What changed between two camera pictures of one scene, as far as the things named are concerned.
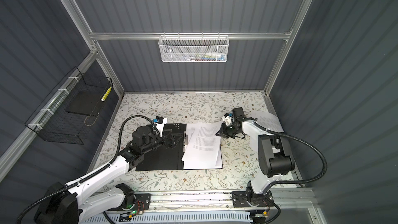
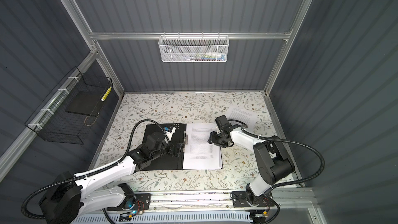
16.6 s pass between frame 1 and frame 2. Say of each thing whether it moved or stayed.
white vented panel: stayed
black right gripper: moved
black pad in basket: stayed
